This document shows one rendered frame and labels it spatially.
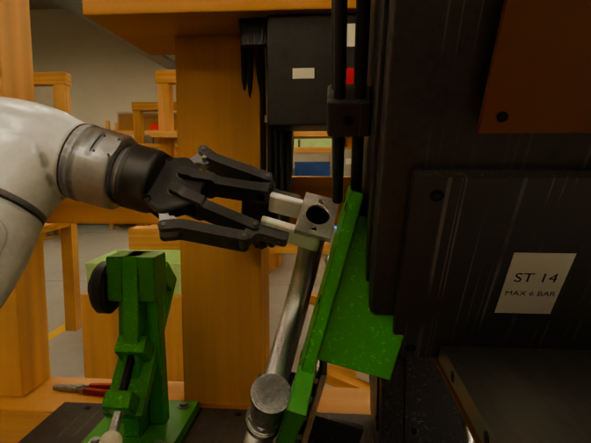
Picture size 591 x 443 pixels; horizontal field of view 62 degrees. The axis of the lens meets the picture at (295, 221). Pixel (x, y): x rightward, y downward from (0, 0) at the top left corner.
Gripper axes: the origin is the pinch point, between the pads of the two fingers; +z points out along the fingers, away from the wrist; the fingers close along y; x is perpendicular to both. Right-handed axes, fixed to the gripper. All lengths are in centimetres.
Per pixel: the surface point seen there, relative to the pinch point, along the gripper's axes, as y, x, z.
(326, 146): 498, 473, -21
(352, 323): -12.5, -4.2, 8.1
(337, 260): -9.4, -8.9, 5.1
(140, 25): 26.6, -0.5, -30.8
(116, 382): -16.0, 25.9, -18.5
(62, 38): 765, 630, -635
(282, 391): -18.6, 0.8, 3.6
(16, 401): -18, 50, -41
